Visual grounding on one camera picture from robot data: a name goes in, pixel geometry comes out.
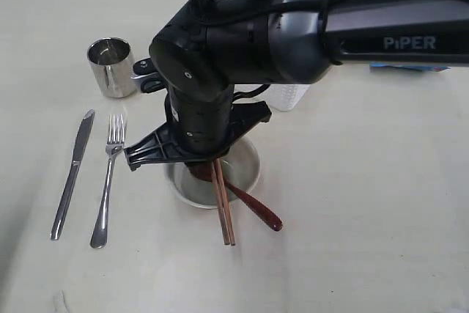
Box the wooden chopstick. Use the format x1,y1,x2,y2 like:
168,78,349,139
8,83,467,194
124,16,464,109
210,159,231,246
213,158,236,246

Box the blue snack packet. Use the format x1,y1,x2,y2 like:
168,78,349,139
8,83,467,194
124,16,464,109
369,63,449,73

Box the white perforated plastic basket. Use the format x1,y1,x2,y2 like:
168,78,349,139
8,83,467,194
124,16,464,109
267,84,310,112

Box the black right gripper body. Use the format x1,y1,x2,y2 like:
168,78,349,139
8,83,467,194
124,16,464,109
125,85,271,171

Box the silver spoon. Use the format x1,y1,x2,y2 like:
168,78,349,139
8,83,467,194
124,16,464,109
89,114,126,248

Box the red wooden spoon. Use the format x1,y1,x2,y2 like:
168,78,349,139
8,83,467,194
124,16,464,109
187,162,283,232

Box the grey ceramic bowl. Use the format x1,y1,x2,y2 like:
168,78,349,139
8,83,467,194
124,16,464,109
163,137,261,210

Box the silver table knife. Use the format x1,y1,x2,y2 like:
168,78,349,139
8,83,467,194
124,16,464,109
50,109,95,240

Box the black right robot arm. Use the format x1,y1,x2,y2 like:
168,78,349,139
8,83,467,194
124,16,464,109
125,0,468,169

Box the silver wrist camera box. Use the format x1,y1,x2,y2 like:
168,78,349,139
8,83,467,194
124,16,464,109
131,58,166,94

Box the silver foil packet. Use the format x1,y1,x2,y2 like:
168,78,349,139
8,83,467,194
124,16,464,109
86,37,137,98

